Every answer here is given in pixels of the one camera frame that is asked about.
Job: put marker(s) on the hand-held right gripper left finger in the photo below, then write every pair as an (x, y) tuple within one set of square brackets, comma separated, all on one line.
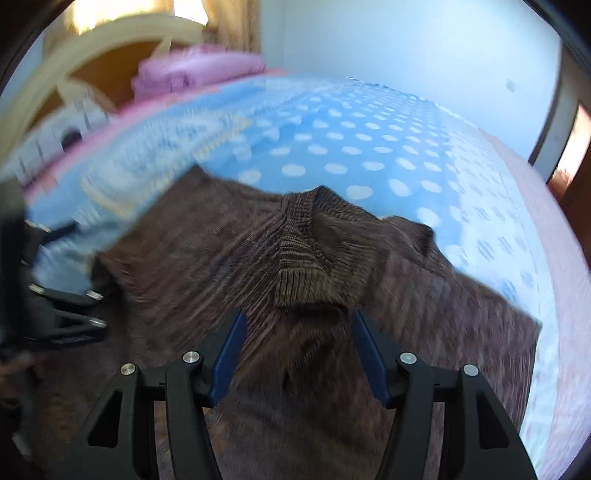
[(227, 360)]

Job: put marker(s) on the pink folded blanket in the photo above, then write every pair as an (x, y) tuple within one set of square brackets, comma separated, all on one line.
[(194, 69)]

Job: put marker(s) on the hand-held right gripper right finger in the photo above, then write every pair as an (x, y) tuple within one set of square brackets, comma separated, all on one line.
[(369, 357)]

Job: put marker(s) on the cream and wood headboard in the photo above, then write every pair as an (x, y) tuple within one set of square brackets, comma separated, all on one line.
[(106, 50)]

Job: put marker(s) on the brown knitted sweater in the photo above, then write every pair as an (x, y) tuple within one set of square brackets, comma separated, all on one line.
[(161, 277)]

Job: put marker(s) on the blue polka dot bed blanket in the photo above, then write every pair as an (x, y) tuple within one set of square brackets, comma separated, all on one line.
[(346, 138)]

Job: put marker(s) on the white patterned pillow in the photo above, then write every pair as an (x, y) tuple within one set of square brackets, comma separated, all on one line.
[(55, 129)]

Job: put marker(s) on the beige orange curtain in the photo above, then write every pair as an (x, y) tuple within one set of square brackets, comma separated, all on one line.
[(235, 23)]

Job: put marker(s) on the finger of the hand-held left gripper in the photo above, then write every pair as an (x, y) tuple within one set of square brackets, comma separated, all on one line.
[(74, 318), (51, 228)]

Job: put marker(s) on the dark door frame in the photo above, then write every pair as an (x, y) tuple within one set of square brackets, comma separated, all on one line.
[(561, 115)]

